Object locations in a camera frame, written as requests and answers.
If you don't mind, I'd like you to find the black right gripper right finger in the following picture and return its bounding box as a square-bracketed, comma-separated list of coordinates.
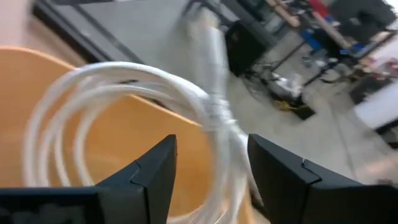
[247, 133, 364, 224]

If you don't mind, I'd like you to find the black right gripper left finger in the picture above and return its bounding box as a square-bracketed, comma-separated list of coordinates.
[95, 134, 178, 224]

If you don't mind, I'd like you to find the white USB cable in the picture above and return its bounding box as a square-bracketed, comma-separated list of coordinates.
[23, 9, 259, 224]

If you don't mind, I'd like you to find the yellow plastic bin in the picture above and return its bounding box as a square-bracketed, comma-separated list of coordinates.
[0, 45, 249, 224]

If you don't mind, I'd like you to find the black computer box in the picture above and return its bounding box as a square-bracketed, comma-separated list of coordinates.
[224, 20, 268, 77]

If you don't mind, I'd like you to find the yellow floor cable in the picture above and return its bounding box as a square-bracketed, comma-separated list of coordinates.
[273, 99, 296, 111]

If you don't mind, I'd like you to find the black table frame rail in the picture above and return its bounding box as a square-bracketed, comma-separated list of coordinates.
[30, 0, 144, 65]

